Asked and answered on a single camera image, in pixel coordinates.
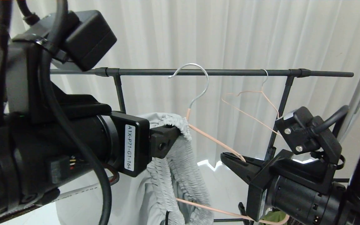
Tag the green garment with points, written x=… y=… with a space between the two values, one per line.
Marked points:
x=272 y=218

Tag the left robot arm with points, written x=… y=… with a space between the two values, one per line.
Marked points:
x=26 y=150

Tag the white curtain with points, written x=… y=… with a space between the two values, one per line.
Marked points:
x=230 y=31

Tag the pink clothes hanger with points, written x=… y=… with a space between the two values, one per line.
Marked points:
x=188 y=114
x=262 y=90

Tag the black clothes rack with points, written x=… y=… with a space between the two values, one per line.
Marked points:
x=230 y=72

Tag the pale grey shorts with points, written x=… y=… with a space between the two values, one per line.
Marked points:
x=173 y=175

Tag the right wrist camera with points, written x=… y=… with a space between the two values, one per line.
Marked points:
x=305 y=134

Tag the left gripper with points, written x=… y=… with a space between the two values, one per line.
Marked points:
x=136 y=140

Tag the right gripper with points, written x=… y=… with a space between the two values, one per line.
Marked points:
x=298 y=203

